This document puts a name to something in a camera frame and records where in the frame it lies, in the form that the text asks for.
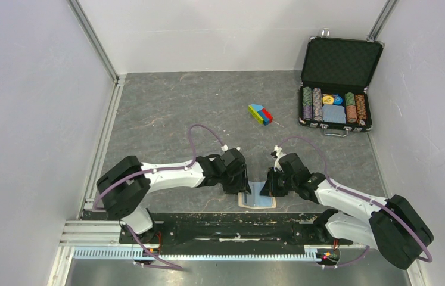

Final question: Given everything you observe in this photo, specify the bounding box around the black poker chip case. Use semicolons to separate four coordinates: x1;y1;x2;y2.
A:
297;36;384;137

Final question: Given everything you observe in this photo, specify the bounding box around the yellow dealer chip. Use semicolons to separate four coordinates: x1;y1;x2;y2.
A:
322;94;335;105

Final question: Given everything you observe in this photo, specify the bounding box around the blue playing card deck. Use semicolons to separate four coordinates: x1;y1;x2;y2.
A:
322;104;346;124

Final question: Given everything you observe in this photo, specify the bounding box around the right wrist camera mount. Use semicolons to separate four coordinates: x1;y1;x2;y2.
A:
271;145;286;172

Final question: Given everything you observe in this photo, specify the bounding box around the orange brown chip stack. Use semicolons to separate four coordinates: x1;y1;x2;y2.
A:
355;94;368;126

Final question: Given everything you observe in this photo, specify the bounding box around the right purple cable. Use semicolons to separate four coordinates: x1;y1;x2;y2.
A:
277;136;434;269

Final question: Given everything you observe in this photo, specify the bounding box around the colourful toy brick block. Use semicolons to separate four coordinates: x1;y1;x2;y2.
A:
248;104;273;126

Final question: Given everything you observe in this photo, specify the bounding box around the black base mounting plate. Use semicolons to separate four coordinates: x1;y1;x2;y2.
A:
138;213;352;256

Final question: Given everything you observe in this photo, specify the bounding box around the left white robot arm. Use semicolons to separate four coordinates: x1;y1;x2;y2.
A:
93;148;250;243

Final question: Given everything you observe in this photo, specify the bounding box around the blue dealer chip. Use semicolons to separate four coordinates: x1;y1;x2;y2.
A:
333;95;344;105

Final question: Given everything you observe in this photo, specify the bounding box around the green red chip stack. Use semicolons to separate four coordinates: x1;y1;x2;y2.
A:
345;92;357;123

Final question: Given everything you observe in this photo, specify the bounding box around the beige card holder wallet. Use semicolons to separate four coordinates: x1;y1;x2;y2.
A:
238;181;276;209

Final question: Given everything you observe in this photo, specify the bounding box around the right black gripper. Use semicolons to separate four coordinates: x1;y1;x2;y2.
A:
260;167;297;197

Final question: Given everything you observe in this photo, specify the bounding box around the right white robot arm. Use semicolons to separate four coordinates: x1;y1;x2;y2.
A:
260;151;434;270

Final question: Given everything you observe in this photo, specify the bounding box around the grey pink chip stack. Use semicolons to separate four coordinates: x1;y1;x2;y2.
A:
312;88;323;121

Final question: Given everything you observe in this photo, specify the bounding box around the green purple chip stack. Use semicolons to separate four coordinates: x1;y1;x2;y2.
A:
302;86;313;120

